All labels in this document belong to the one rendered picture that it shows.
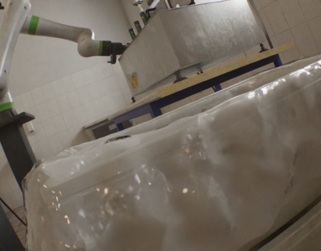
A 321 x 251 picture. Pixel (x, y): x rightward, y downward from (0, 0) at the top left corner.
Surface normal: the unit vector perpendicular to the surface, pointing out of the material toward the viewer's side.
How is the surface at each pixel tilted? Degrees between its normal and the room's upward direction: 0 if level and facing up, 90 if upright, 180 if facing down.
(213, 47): 90
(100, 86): 90
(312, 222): 90
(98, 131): 90
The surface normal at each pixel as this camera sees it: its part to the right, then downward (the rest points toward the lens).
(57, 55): 0.41, -0.09
